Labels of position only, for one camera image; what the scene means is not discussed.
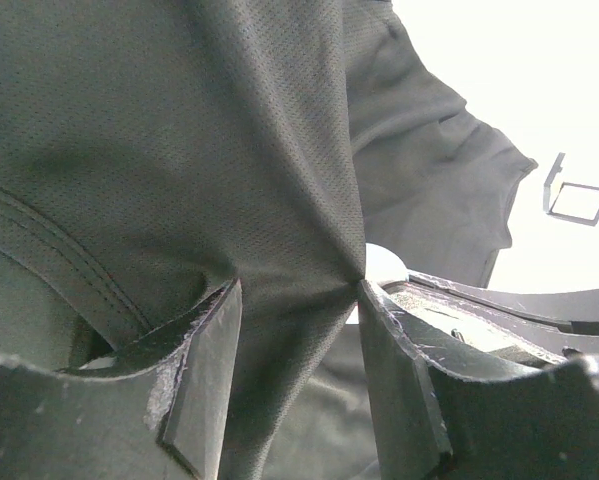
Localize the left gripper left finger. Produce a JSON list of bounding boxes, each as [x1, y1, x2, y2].
[[0, 280, 242, 479]]

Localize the right black wire stand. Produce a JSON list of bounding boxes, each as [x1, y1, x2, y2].
[[542, 152, 599, 227]]

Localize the round badge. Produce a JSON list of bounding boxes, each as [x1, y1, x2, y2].
[[365, 243, 409, 286]]

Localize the black t-shirt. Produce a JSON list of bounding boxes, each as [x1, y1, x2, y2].
[[0, 1, 535, 479]]

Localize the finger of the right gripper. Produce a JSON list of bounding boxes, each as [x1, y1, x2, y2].
[[383, 280, 599, 368], [409, 272, 599, 335]]

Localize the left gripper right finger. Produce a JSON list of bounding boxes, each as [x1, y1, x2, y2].
[[359, 281, 599, 479]]

